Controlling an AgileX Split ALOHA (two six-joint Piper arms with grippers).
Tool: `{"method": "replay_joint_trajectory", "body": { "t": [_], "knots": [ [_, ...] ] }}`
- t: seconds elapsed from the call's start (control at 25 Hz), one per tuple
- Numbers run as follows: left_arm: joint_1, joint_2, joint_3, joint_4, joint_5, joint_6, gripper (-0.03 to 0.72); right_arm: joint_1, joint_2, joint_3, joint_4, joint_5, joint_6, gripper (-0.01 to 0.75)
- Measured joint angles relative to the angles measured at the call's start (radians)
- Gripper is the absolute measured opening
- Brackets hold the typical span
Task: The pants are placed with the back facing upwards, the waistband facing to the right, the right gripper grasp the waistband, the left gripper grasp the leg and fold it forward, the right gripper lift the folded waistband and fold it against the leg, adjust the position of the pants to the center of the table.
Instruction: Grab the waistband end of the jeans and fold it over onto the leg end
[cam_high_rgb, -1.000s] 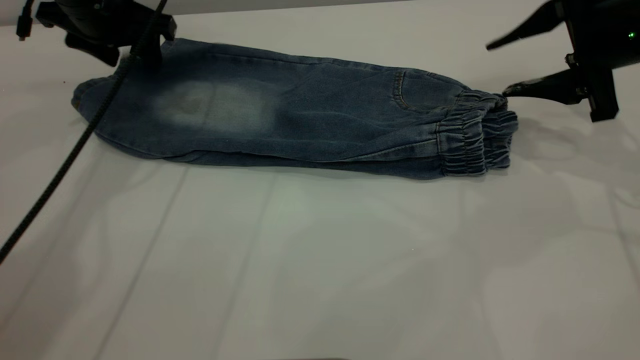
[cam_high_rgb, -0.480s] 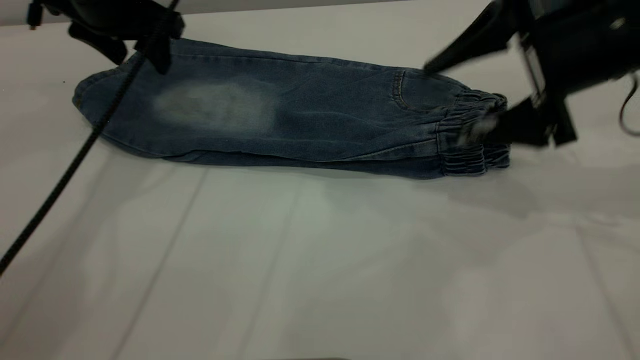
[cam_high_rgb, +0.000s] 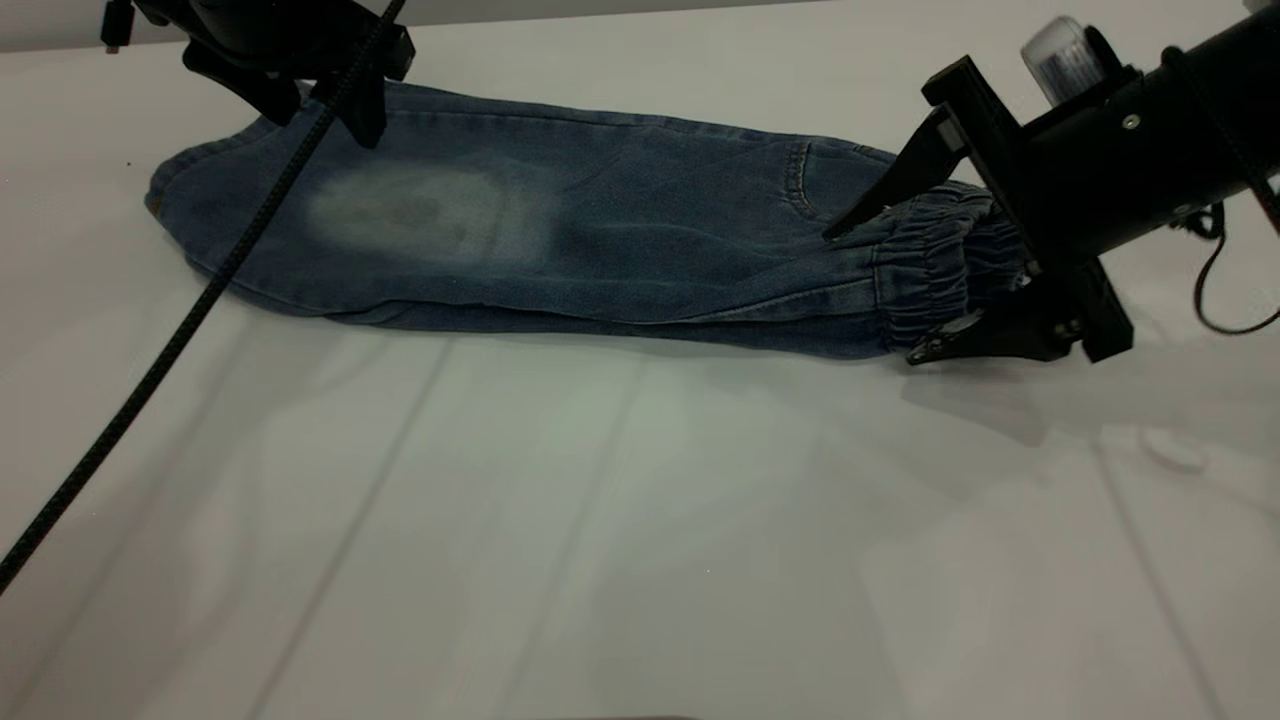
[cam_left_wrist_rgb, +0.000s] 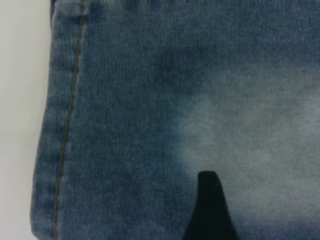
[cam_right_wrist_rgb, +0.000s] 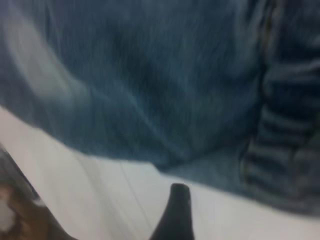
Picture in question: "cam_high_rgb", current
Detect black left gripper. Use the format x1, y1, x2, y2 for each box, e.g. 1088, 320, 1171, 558
135, 0, 416, 151

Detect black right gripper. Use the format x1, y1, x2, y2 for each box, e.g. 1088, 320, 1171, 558
822, 57, 1201, 366

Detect blue denim pants with print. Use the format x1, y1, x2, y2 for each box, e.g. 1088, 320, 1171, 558
147, 80, 1031, 361

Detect translucent right wrist camera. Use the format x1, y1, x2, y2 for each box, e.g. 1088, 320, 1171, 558
1020, 15, 1113, 106

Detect thin black cable loop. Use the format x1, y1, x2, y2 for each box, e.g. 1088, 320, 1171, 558
1170, 200, 1280, 337

